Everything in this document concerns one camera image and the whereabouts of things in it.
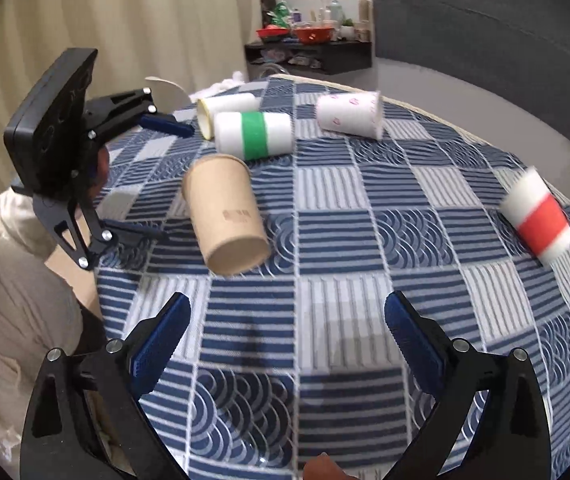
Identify brown paper cup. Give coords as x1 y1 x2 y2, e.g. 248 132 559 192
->
182 154 271 276

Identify white cup yellow rim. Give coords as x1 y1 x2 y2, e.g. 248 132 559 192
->
196 92 261 141

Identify white cup green band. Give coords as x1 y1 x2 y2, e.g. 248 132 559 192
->
213 112 295 162

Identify white cup red band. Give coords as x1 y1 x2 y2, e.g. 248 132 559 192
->
499 167 570 266

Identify white cup pink hearts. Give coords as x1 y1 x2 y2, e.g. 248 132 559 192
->
315 91 383 141

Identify person left hand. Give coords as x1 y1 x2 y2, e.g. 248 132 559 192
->
80 146 110 204

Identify person right hand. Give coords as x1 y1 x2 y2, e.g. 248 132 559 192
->
302 453 357 480

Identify white chair back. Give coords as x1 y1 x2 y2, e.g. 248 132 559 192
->
145 76 192 114

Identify person cream sweater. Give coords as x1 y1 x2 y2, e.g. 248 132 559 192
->
0 190 106 478

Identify cream curtain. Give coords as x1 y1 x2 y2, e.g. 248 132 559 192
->
0 0 260 192

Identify blue white patterned tablecloth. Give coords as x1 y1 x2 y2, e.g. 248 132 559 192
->
97 78 570 479

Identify red flat bowl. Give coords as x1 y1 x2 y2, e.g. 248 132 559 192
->
256 27 291 44

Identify green snack bag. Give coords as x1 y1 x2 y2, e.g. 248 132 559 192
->
269 1 291 28

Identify red colander bowl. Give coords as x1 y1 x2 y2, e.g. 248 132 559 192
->
294 26 335 46

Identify black wall shelf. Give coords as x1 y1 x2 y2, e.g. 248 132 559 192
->
245 41 373 78

